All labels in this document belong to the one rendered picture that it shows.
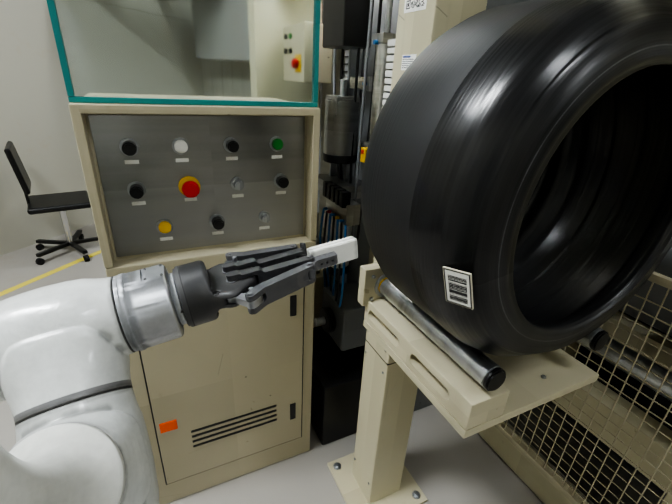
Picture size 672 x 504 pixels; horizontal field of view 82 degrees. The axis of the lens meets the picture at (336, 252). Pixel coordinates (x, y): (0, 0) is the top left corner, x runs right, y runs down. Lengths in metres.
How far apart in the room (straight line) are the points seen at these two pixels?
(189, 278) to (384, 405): 0.88
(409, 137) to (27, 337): 0.49
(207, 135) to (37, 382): 0.72
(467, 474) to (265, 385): 0.85
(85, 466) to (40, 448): 0.04
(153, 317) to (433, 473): 1.41
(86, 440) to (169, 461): 1.09
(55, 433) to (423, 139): 0.50
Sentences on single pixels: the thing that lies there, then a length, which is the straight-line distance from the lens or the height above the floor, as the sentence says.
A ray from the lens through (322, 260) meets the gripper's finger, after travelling 0.50.
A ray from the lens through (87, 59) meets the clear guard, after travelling 1.00.
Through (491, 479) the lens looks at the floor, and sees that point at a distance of 1.77.
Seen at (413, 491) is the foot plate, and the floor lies 0.02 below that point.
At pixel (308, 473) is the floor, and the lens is 1.65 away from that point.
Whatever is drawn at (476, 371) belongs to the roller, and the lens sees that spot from 0.71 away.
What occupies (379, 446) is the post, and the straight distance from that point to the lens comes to 1.37.
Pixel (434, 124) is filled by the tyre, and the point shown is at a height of 1.29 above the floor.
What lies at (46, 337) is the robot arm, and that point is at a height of 1.11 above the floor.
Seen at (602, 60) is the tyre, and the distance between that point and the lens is 0.57.
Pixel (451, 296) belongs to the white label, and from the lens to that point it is 0.55.
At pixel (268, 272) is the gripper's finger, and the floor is 1.12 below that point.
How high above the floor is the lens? 1.34
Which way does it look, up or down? 24 degrees down
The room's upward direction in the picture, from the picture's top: 3 degrees clockwise
